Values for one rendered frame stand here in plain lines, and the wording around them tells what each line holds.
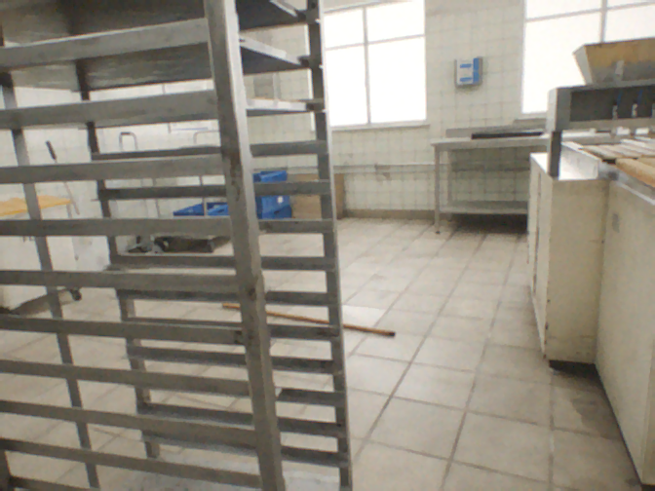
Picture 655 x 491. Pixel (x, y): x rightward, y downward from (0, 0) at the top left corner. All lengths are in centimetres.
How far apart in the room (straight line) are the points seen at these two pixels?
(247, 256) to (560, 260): 159
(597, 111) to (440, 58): 345
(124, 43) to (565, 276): 178
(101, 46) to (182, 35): 13
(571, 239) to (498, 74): 341
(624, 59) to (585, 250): 70
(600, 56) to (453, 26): 346
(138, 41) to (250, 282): 37
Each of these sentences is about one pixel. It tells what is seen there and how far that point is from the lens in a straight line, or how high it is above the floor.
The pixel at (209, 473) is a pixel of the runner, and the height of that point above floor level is 51.
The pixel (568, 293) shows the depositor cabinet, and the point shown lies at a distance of 214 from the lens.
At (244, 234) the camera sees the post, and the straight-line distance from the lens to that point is 68.
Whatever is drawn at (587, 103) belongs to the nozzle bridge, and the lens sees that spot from 211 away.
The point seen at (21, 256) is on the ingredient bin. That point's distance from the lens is 357.
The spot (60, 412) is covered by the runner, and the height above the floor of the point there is 60.
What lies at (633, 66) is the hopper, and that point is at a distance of 212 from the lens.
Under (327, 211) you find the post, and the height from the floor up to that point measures 90.
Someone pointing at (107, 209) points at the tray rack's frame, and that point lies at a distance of 140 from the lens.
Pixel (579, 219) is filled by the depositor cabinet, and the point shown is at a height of 68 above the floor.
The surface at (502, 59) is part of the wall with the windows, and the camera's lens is 531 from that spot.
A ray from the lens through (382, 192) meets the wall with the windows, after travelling 562.
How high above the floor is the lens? 110
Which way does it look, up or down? 14 degrees down
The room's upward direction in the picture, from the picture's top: 4 degrees counter-clockwise
